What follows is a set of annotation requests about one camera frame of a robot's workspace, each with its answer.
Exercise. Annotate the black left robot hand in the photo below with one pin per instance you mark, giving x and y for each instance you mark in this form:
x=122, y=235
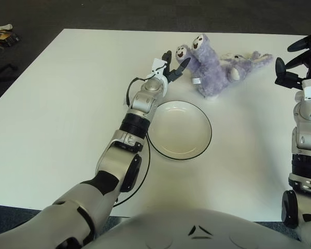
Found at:
x=175, y=75

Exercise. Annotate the purple plush bunny doll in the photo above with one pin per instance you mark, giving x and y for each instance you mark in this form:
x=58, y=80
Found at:
x=210, y=72

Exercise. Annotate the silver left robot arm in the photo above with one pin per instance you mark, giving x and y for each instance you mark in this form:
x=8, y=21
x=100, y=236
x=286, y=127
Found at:
x=111, y=160

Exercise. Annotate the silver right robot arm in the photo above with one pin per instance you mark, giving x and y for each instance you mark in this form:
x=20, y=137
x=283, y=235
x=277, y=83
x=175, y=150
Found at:
x=307, y=135

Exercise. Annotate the white plate with black rim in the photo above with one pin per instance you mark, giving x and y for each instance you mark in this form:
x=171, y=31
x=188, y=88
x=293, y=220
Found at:
x=184, y=129

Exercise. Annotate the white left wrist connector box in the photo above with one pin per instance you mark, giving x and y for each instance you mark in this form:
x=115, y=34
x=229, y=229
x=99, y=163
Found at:
x=158, y=64

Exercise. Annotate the grey robot torso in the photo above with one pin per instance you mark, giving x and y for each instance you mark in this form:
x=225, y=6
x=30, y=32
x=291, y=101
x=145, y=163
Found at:
x=171, y=228

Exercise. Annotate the black chair base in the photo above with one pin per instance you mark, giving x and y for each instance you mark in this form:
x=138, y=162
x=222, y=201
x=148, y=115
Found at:
x=5, y=68

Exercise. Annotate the brown box on floor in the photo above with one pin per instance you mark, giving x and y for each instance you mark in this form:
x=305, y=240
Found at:
x=5, y=37

